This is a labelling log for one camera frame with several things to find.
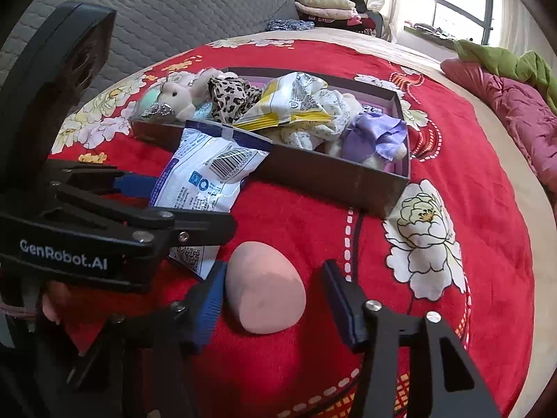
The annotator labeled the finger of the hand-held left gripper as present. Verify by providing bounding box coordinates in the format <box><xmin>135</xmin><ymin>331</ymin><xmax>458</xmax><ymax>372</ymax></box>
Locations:
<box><xmin>41</xmin><ymin>160</ymin><xmax>163</xmax><ymax>207</ymax></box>
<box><xmin>50</xmin><ymin>182</ymin><xmax>238</xmax><ymax>248</ymax></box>

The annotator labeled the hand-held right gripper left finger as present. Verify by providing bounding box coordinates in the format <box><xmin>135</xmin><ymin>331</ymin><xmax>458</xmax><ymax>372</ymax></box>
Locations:
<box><xmin>78</xmin><ymin>261</ymin><xmax>229</xmax><ymax>418</ymax></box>

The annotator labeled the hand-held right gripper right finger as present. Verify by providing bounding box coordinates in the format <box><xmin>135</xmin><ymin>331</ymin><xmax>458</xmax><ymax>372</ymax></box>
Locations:
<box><xmin>322</xmin><ymin>260</ymin><xmax>501</xmax><ymax>418</ymax></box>

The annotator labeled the white blue wipes packet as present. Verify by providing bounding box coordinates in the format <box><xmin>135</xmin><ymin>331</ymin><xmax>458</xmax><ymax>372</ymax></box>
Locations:
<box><xmin>147</xmin><ymin>126</ymin><xmax>271</xmax><ymax>280</ymax></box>

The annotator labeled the pink egg-shaped sponge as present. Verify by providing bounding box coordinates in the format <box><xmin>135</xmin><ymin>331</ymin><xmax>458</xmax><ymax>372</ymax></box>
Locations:
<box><xmin>225</xmin><ymin>241</ymin><xmax>308</xmax><ymax>335</ymax></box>

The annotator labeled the pink plush flower toy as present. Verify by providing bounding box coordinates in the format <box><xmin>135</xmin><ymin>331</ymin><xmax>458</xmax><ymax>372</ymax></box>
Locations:
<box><xmin>141</xmin><ymin>68</ymin><xmax>219</xmax><ymax>121</ymax></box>

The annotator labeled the dark cardboard box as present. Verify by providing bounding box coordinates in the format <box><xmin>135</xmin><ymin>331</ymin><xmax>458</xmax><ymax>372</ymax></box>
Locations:
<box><xmin>131</xmin><ymin>67</ymin><xmax>412</xmax><ymax>221</ymax></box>

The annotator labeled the leopard print scrunchie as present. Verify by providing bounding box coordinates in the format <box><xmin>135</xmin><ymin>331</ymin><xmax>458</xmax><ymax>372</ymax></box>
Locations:
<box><xmin>206</xmin><ymin>76</ymin><xmax>263</xmax><ymax>125</ymax></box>

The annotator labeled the yellow white packet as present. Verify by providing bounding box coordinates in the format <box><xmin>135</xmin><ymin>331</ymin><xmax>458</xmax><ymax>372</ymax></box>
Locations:
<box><xmin>234</xmin><ymin>71</ymin><xmax>334</xmax><ymax>132</ymax></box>

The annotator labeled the white floral scrunchie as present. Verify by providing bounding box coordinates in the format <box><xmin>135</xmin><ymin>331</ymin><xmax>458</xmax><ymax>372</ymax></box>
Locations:
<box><xmin>274</xmin><ymin>88</ymin><xmax>364</xmax><ymax>156</ymax></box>

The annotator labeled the plush bear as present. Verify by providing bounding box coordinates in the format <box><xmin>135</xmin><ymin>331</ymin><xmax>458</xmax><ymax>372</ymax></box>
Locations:
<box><xmin>339</xmin><ymin>110</ymin><xmax>411</xmax><ymax>172</ymax></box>

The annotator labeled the person's left hand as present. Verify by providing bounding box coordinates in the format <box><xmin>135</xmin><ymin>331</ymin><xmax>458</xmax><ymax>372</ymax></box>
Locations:
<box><xmin>41</xmin><ymin>292</ymin><xmax>61</xmax><ymax>325</ymax></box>

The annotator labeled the red floral blanket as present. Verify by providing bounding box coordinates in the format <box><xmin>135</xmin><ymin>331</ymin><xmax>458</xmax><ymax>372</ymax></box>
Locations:
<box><xmin>48</xmin><ymin>38</ymin><xmax>536</xmax><ymax>418</ymax></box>

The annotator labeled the grey quilted headboard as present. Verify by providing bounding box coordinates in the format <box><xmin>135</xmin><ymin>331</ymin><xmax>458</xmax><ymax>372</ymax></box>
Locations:
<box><xmin>0</xmin><ymin>0</ymin><xmax>301</xmax><ymax>109</ymax></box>

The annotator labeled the blue patterned cloth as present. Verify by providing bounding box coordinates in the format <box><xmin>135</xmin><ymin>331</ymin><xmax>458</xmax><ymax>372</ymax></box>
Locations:
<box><xmin>265</xmin><ymin>18</ymin><xmax>314</xmax><ymax>34</ymax></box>

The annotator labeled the pink folded cloth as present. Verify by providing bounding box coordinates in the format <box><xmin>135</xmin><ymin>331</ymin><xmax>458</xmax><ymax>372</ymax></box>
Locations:
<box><xmin>296</xmin><ymin>4</ymin><xmax>363</xmax><ymax>21</ymax></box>

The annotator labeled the pink quilt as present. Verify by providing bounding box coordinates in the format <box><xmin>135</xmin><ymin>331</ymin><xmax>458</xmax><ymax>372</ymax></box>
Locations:
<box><xmin>440</xmin><ymin>58</ymin><xmax>557</xmax><ymax>210</ymax></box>

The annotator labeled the green blanket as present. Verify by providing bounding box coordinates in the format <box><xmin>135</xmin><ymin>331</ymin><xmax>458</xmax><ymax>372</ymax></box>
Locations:
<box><xmin>453</xmin><ymin>39</ymin><xmax>557</xmax><ymax>116</ymax></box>

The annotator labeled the white curtain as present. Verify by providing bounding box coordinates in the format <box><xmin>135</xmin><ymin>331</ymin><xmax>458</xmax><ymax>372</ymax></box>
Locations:
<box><xmin>498</xmin><ymin>0</ymin><xmax>544</xmax><ymax>57</ymax></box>
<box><xmin>366</xmin><ymin>0</ymin><xmax>408</xmax><ymax>42</ymax></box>

